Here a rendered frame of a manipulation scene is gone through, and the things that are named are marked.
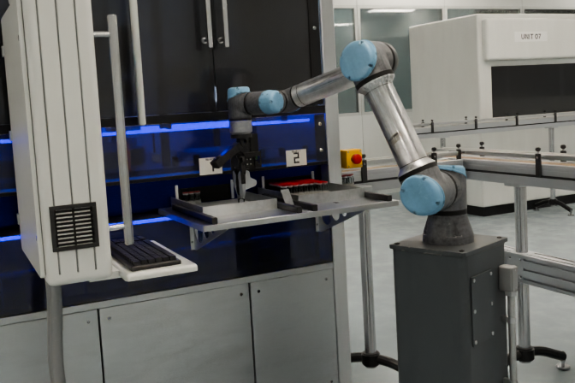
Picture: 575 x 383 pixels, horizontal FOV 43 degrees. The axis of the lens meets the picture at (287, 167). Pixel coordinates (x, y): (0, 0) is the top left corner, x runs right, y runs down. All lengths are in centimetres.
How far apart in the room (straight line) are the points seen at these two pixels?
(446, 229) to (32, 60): 122
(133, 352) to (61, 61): 113
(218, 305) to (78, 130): 102
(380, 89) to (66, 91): 85
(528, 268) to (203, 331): 135
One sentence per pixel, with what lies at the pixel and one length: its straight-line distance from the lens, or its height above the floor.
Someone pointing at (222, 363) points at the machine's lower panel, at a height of 30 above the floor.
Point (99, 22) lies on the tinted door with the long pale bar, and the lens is 251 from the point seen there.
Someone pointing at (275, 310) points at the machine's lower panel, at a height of 45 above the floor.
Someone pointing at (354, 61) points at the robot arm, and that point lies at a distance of 209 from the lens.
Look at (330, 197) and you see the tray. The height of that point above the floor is 89.
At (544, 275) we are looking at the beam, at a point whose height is 49.
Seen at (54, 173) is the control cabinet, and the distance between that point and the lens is 190.
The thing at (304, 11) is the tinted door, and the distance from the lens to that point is 277.
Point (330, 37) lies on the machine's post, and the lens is 280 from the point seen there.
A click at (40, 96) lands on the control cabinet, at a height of 128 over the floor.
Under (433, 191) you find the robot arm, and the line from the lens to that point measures 201.
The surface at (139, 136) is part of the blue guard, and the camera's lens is 251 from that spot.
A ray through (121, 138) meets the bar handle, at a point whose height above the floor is 116.
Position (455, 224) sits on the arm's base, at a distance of 217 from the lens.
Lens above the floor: 124
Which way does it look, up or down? 5 degrees down
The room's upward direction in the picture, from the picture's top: 3 degrees counter-clockwise
